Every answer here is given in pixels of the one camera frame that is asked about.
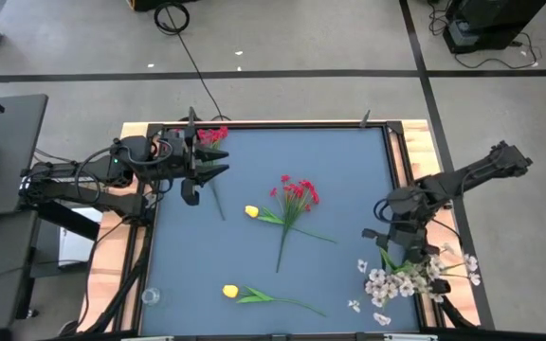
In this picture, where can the yellow artificial tulip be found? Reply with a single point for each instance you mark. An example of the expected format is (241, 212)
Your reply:
(252, 211)
(230, 291)

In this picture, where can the blue-grey table mat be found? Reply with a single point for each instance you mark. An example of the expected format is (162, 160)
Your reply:
(330, 156)

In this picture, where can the clear glass vase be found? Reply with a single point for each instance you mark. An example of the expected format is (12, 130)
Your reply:
(151, 296)

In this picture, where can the black equipment cart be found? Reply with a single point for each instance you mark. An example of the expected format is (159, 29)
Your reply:
(486, 23)

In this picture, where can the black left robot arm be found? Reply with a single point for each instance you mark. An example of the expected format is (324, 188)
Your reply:
(64, 189)

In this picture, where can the loose white blossom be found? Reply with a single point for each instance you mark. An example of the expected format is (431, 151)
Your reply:
(381, 319)
(354, 306)

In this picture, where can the red artificial flower bunch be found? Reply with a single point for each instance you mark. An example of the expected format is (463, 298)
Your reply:
(296, 194)
(212, 136)

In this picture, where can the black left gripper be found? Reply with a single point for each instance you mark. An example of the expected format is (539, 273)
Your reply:
(178, 156)

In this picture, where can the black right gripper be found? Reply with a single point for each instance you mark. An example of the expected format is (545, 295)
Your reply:
(408, 241)

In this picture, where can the white artificial blossom bunch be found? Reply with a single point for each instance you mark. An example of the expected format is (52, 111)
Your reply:
(403, 284)

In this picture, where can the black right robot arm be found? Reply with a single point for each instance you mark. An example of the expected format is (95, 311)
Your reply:
(472, 173)

